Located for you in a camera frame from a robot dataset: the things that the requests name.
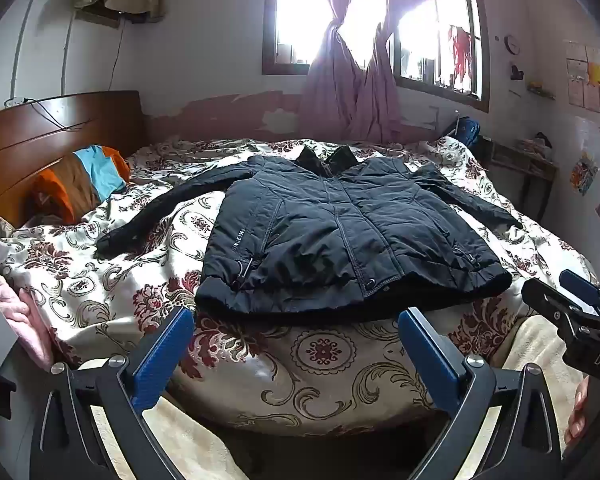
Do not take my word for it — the wooden desk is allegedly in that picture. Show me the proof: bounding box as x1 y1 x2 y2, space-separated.
480 137 559 221

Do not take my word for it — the red hanging garment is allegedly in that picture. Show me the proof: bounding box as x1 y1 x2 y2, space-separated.
447 24 474 87

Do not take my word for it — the black power cable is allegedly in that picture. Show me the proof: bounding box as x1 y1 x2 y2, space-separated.
30 17 128 132

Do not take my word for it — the group of wall papers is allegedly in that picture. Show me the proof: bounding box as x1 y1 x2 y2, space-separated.
564 40 600 113

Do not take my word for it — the small wall shelf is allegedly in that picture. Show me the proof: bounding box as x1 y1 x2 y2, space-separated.
526 80 557 100

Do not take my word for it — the black padded jacket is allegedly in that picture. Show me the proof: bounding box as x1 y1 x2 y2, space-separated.
96 144 523 321

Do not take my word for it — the beige fleece blanket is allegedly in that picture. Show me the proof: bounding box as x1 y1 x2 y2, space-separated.
87 312 588 480

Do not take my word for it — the wooden framed window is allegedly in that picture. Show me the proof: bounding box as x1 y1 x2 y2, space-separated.
261 0 491 113

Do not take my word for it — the white wall pipe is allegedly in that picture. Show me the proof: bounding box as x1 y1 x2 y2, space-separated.
9 0 43 106

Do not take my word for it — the pink tied curtain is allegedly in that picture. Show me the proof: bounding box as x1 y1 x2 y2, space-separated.
352 0 476 144
299 0 376 142

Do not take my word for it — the orange brown blue pillow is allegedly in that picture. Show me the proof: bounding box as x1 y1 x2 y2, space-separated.
27 145 131 226

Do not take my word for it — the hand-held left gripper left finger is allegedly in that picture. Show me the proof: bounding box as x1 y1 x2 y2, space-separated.
30 306 196 480

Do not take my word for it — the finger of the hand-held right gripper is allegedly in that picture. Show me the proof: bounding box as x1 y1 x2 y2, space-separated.
521 277 589 334
559 269 600 319

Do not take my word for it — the wooden headboard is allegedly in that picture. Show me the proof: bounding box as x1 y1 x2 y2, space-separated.
0 91 148 241

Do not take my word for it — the pink fluffy blanket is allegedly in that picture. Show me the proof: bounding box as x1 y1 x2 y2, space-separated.
0 250 56 371

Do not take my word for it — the blue bag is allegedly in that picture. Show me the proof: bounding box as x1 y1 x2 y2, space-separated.
452 116 481 147

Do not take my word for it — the person's right hand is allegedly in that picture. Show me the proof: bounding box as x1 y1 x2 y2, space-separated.
565 375 600 449

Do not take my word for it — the floral patterned quilt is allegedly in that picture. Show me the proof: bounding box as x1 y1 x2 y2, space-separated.
0 135 600 436

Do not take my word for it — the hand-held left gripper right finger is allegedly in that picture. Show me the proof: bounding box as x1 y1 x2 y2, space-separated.
398 306 564 480

